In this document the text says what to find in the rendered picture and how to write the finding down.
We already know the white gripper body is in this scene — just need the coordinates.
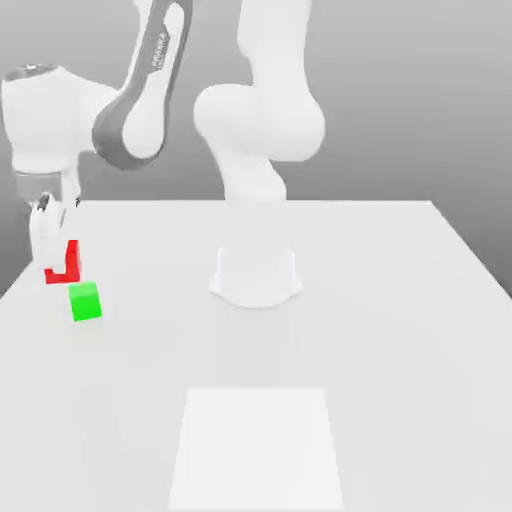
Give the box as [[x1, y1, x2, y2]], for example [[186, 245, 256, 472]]
[[28, 193, 81, 272]]

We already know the small green cube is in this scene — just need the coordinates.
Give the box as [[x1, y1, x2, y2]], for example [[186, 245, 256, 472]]
[[68, 280, 103, 323]]

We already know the small red cube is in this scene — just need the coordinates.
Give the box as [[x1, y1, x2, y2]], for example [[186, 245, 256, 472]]
[[44, 239, 82, 286]]

